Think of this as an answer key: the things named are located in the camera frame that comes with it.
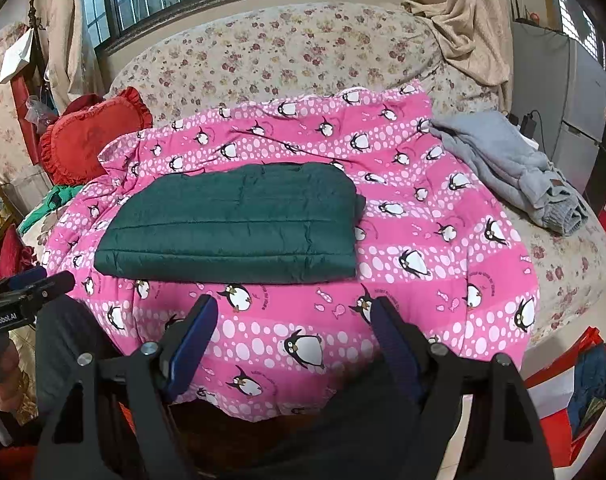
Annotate person's dark trousers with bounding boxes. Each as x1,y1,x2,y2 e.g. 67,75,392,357
35,295,464,480

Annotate pink penguin print blanket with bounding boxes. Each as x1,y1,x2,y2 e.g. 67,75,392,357
40,85,541,418

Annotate person's left hand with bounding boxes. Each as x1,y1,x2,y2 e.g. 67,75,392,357
0,342,22,428

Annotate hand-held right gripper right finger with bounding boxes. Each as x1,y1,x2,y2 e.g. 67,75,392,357
370,296,556,480

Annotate beige hanging curtain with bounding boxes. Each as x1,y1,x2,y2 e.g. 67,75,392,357
30,0,106,111

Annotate red velvet cloth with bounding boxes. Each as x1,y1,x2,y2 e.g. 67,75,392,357
0,227,36,281

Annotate bright green cloth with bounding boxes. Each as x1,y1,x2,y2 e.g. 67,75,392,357
18,185,84,233

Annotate white paper bag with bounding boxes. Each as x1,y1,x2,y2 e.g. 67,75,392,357
0,27,35,78

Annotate beige draped curtain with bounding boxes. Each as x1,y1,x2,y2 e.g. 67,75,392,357
402,0,514,113

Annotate black charger with cable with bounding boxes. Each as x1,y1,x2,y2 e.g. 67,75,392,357
508,110,546,138

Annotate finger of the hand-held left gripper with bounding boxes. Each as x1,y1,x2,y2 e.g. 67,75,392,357
0,271,77,312
0,266,50,297

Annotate dark green puffer jacket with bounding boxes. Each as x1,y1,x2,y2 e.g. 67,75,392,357
94,162,366,285

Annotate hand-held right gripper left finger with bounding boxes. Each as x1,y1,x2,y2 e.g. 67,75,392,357
35,294,220,480

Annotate dark red cushion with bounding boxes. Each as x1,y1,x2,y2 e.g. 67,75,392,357
63,93,106,116

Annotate red ruffled pillow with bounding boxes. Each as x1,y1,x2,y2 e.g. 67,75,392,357
39,86,154,186

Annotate grey sweater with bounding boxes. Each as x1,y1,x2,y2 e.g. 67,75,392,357
429,111,591,236

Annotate grey refrigerator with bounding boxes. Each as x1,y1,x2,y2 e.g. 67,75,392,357
512,20,606,196

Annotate floral bed sheet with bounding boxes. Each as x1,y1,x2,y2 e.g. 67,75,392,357
105,2,606,346

